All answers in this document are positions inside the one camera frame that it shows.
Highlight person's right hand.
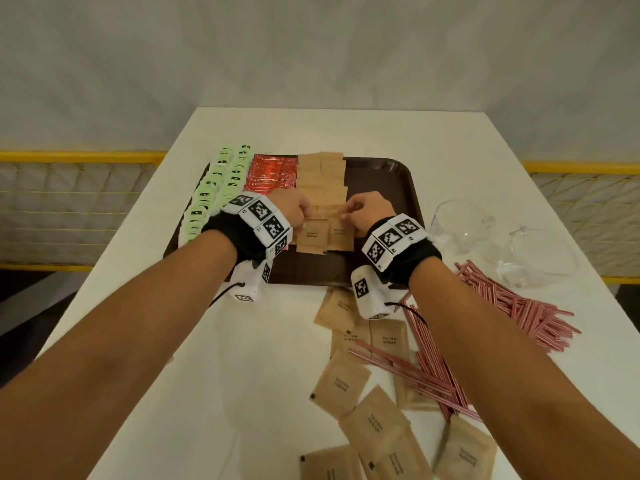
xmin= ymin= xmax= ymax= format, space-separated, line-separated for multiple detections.
xmin=339 ymin=191 xmax=397 ymax=241

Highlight person's left hand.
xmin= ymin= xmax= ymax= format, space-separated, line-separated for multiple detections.
xmin=267 ymin=187 xmax=315 ymax=233

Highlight brown plastic tray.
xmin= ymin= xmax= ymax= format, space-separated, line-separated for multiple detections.
xmin=165 ymin=156 xmax=426 ymax=288

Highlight row of red Nescafe sachets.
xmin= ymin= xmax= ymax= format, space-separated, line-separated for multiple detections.
xmin=243 ymin=154 xmax=299 ymax=195

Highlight square brown sugar packet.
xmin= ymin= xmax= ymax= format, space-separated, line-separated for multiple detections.
xmin=327 ymin=217 xmax=357 ymax=253
xmin=295 ymin=218 xmax=331 ymax=255

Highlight neat rows of sugar packets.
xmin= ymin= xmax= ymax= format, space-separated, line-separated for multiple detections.
xmin=297 ymin=152 xmax=349 ymax=221

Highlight neat rows of tea bags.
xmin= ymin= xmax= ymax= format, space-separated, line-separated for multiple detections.
xmin=177 ymin=143 xmax=253 ymax=245

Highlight clear glass cups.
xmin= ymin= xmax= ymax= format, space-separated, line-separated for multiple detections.
xmin=429 ymin=198 xmax=581 ymax=289

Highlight pile of brown sugar packets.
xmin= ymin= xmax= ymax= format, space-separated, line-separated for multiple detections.
xmin=299 ymin=287 xmax=499 ymax=480

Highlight pile of pink stirrer sticks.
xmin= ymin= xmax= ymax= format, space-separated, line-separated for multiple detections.
xmin=347 ymin=259 xmax=583 ymax=423

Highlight person's left forearm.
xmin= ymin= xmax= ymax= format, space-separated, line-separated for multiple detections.
xmin=0 ymin=229 xmax=239 ymax=480

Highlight person's right forearm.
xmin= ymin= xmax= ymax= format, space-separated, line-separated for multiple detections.
xmin=409 ymin=257 xmax=640 ymax=480

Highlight left wristband with marker tiles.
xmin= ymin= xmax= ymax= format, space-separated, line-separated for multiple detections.
xmin=202 ymin=192 xmax=293 ymax=263

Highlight wristband with marker tiles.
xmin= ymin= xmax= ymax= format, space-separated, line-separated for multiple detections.
xmin=361 ymin=213 xmax=443 ymax=287
xmin=202 ymin=192 xmax=293 ymax=263

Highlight right wristband with marker tiles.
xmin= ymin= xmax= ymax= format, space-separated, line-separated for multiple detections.
xmin=361 ymin=213 xmax=443 ymax=287

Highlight marker cube on right wrist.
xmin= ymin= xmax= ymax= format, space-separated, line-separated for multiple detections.
xmin=351 ymin=264 xmax=396 ymax=321

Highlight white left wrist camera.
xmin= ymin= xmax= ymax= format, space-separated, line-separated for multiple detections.
xmin=229 ymin=259 xmax=273 ymax=303

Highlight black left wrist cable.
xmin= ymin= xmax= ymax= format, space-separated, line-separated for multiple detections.
xmin=207 ymin=281 xmax=246 ymax=308

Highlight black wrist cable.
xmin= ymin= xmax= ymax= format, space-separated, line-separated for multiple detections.
xmin=392 ymin=302 xmax=429 ymax=325
xmin=207 ymin=281 xmax=246 ymax=308

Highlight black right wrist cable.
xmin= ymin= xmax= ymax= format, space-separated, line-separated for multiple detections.
xmin=392 ymin=302 xmax=429 ymax=325

